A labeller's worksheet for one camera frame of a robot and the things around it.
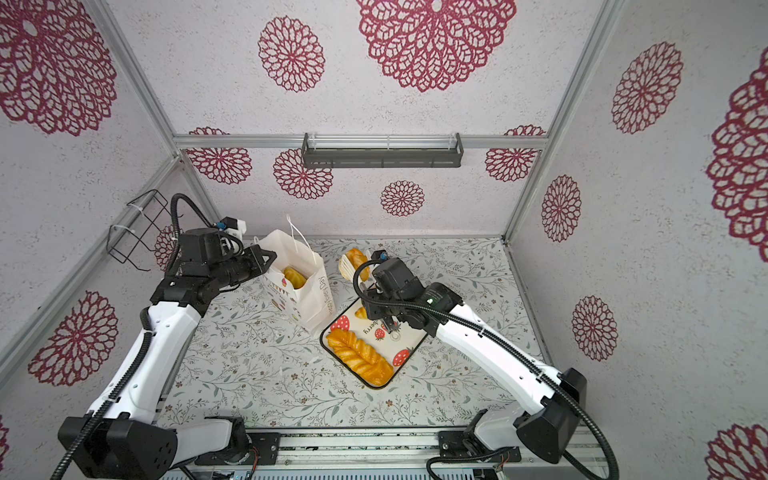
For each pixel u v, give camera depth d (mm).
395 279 516
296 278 944
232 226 659
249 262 649
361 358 858
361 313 957
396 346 908
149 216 803
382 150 928
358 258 762
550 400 392
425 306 478
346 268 750
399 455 736
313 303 816
